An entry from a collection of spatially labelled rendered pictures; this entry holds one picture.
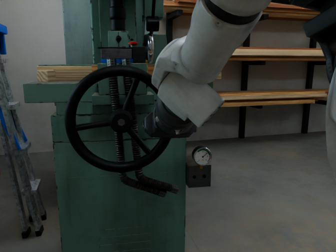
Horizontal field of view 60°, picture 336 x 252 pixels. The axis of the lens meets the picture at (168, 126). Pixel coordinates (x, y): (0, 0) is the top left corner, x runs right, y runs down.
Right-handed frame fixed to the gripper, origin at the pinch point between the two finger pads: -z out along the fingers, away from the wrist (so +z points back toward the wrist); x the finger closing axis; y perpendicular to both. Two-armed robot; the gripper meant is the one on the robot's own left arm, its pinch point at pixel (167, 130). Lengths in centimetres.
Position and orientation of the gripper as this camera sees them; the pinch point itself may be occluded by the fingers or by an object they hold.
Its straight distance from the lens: 72.1
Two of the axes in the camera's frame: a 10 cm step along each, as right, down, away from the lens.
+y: -0.4, -9.5, 3.1
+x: 9.9, 0.1, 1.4
